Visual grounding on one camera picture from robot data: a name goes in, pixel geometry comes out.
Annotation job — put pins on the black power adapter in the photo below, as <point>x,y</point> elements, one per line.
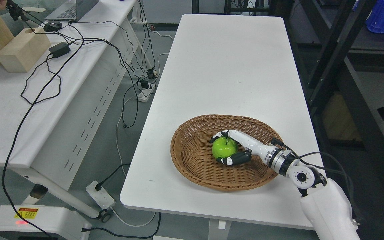
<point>59,49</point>

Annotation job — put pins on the white power strip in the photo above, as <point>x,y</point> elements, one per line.
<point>103,199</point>
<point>145,94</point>

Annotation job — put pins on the green apple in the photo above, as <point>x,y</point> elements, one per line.
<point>224,147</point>

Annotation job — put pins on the brown wicker basket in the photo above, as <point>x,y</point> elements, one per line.
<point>191,153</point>

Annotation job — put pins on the black metal shelf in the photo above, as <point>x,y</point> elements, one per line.
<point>341,66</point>

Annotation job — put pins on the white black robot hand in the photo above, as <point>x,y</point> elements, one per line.
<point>248,148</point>

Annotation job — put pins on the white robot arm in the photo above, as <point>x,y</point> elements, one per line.
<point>323,201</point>

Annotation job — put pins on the white robot base unit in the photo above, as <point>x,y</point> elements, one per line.
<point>40,222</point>

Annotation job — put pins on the beige wooden block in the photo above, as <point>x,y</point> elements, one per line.
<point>21,53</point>

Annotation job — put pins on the black computer mouse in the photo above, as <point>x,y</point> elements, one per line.
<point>52,26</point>

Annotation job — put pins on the white side table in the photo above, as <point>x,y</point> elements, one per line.
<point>49,116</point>

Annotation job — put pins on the white standing desk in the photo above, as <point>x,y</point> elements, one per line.
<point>230,65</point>

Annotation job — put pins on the silver laptop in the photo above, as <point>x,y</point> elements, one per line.
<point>72,10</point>

